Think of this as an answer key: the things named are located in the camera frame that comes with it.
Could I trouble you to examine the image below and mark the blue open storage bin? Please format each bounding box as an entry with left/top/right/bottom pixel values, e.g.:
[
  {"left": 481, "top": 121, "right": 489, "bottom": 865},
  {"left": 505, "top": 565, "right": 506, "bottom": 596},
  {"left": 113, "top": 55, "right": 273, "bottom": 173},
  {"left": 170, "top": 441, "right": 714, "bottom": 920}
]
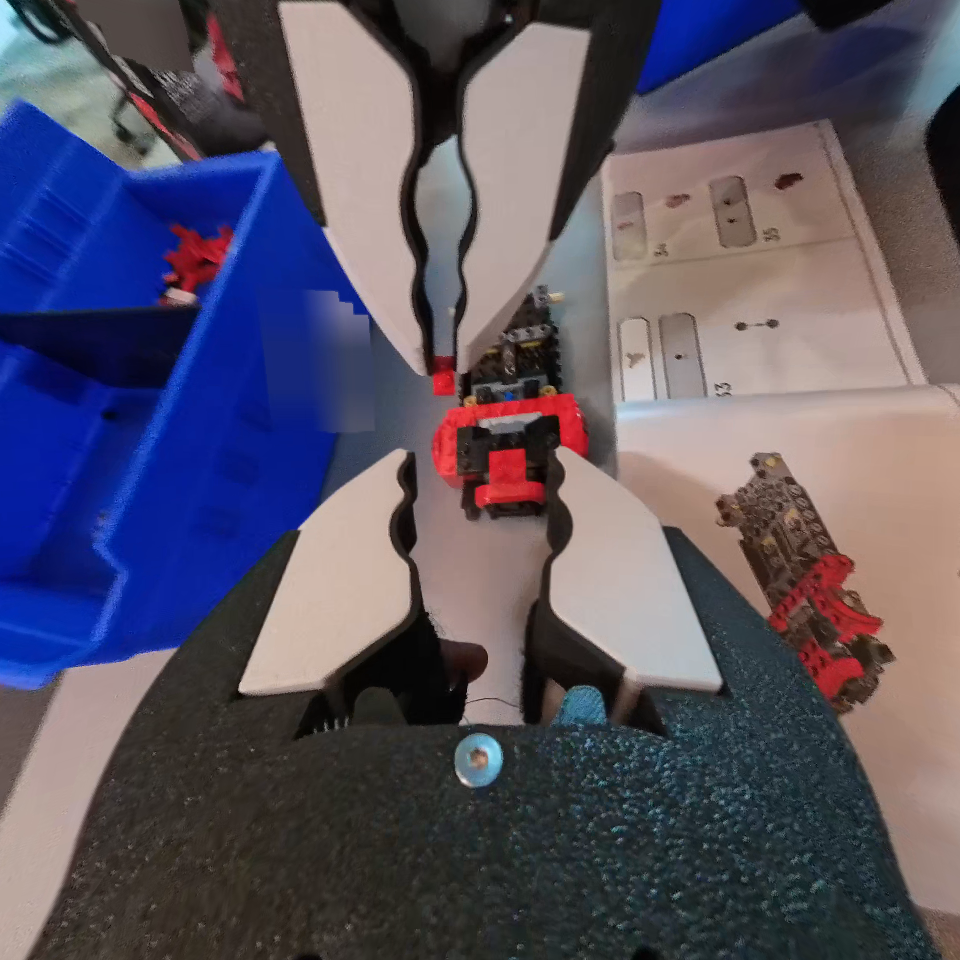
[{"left": 636, "top": 0, "right": 807, "bottom": 95}]

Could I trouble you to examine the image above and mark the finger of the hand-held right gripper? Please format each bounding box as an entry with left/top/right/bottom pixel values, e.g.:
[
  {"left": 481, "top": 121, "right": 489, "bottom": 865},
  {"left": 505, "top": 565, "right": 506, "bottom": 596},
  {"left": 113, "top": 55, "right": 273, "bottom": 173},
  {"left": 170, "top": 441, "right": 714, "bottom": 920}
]
[
  {"left": 452, "top": 22, "right": 594, "bottom": 374},
  {"left": 279, "top": 0, "right": 440, "bottom": 378}
]

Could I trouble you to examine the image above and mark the blue divided storage bin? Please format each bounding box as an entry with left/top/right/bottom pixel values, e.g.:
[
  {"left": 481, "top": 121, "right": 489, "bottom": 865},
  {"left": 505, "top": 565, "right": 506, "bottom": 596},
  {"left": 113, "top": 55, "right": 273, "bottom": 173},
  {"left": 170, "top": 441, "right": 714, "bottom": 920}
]
[{"left": 0, "top": 101, "right": 378, "bottom": 691}]

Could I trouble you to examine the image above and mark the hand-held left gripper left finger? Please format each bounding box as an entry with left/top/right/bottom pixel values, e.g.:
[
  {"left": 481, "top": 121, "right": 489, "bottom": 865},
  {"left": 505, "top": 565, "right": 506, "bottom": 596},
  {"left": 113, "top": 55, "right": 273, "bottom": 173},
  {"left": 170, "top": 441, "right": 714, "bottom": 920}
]
[{"left": 238, "top": 450, "right": 423, "bottom": 696}]

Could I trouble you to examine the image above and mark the person's left hand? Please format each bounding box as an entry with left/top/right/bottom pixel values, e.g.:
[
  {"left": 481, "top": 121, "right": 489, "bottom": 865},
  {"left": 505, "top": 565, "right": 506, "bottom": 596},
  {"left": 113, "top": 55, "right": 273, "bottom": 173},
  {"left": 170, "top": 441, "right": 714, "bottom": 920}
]
[{"left": 438, "top": 641, "right": 490, "bottom": 684}]

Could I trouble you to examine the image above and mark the black and red box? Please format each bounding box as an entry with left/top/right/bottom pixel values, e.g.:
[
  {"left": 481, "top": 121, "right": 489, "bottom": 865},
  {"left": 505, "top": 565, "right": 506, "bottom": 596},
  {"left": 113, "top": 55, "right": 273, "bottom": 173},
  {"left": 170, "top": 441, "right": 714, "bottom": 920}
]
[{"left": 123, "top": 0, "right": 252, "bottom": 162}]

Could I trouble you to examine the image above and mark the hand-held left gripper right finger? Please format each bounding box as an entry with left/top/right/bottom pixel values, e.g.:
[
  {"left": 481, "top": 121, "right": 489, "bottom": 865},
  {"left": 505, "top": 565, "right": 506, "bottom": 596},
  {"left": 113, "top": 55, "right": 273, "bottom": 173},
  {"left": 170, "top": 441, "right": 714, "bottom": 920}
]
[{"left": 534, "top": 448, "right": 725, "bottom": 693}]

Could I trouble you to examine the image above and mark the pile of mixed lego parts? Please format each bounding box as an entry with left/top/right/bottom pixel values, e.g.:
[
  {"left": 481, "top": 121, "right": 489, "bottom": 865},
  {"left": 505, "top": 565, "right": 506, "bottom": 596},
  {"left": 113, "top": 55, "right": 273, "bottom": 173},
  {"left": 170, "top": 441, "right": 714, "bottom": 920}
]
[{"left": 159, "top": 222, "right": 237, "bottom": 310}]

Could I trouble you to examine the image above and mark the lego instruction booklet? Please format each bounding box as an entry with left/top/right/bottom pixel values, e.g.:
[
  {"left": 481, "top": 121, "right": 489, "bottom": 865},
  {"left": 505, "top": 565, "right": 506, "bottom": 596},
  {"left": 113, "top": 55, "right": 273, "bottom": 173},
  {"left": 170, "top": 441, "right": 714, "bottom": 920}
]
[{"left": 600, "top": 120, "right": 960, "bottom": 939}]

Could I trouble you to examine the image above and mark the black rounded object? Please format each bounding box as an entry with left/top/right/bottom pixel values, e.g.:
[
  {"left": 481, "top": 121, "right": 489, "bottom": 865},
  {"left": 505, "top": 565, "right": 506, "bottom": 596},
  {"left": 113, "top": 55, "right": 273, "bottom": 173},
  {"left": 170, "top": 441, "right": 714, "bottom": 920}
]
[{"left": 924, "top": 105, "right": 960, "bottom": 249}]

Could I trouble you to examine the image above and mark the red and black lego car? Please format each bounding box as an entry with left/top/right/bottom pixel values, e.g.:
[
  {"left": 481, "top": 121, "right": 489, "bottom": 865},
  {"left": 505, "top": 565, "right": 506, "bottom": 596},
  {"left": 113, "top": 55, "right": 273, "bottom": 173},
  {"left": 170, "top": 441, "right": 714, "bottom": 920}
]
[{"left": 431, "top": 288, "right": 591, "bottom": 524}]

